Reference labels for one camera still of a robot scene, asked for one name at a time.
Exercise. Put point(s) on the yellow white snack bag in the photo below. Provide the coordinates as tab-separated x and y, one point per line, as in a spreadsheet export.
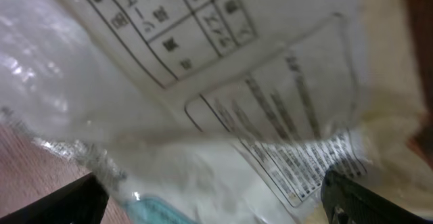
220	111

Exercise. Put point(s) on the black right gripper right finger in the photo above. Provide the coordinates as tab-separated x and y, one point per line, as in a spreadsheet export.
345	201

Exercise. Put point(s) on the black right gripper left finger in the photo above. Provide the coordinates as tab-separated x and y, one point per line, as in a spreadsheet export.
83	201

